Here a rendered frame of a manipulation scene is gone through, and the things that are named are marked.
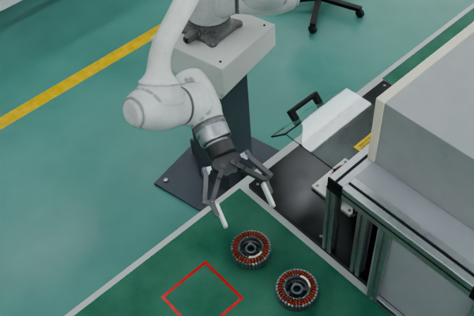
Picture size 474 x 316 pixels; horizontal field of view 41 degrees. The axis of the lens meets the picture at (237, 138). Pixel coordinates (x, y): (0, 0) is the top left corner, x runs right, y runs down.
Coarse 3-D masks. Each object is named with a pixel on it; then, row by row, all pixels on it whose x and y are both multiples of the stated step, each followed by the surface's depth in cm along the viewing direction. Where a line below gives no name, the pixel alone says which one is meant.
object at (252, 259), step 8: (248, 232) 178; (256, 232) 179; (240, 240) 177; (248, 240) 178; (256, 240) 177; (264, 240) 176; (232, 248) 175; (240, 248) 177; (248, 248) 177; (256, 248) 175; (264, 248) 174; (232, 256) 175; (240, 256) 173; (248, 256) 176; (256, 256) 172; (264, 256) 172; (240, 264) 173; (248, 264) 172; (256, 264) 171; (264, 264) 174
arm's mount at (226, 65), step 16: (240, 16) 233; (240, 32) 226; (256, 32) 226; (272, 32) 230; (176, 48) 220; (192, 48) 220; (208, 48) 219; (224, 48) 219; (240, 48) 219; (256, 48) 225; (176, 64) 226; (192, 64) 220; (208, 64) 214; (224, 64) 213; (240, 64) 220; (224, 80) 216
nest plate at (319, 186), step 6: (324, 180) 189; (312, 186) 188; (318, 186) 187; (324, 186) 187; (318, 192) 187; (324, 192) 186; (342, 204) 183; (342, 210) 182; (348, 210) 181; (348, 216) 181
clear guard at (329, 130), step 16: (336, 96) 172; (352, 96) 172; (304, 112) 175; (320, 112) 169; (336, 112) 168; (352, 112) 168; (368, 112) 168; (288, 128) 167; (304, 128) 165; (320, 128) 165; (336, 128) 164; (352, 128) 164; (368, 128) 164; (304, 144) 162; (320, 144) 161; (336, 144) 161; (352, 144) 161; (320, 160) 158; (336, 160) 157
